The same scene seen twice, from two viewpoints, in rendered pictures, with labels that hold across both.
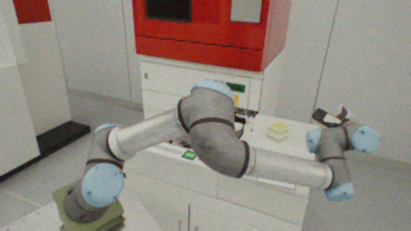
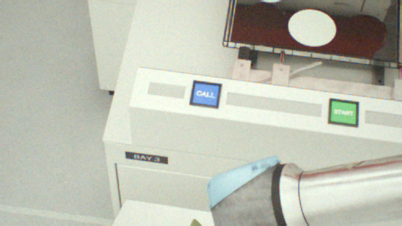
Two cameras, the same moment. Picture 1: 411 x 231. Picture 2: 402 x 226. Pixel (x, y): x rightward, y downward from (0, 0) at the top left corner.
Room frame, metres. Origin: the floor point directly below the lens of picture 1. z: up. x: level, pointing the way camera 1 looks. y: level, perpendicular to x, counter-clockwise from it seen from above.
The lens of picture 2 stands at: (0.35, 0.56, 2.15)
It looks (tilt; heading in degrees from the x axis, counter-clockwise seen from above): 57 degrees down; 342
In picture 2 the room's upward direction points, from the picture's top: 3 degrees clockwise
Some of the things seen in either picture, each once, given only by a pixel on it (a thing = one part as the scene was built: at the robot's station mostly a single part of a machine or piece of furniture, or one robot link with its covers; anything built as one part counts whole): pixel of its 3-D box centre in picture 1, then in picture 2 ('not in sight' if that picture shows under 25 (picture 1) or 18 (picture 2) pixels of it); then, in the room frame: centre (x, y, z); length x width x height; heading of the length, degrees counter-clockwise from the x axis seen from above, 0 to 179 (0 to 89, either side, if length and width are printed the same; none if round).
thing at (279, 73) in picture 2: not in sight; (279, 83); (1.18, 0.13, 0.89); 0.08 x 0.03 x 0.03; 157
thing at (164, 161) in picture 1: (165, 161); (272, 125); (1.09, 0.18, 0.89); 0.55 x 0.09 x 0.14; 67
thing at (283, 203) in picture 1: (274, 157); not in sight; (1.16, -0.35, 0.89); 0.62 x 0.35 x 0.14; 157
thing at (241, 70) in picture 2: not in sight; (239, 78); (1.21, 0.21, 0.89); 0.08 x 0.03 x 0.03; 157
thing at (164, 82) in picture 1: (195, 92); not in sight; (1.68, 0.06, 1.02); 0.82 x 0.03 x 0.40; 67
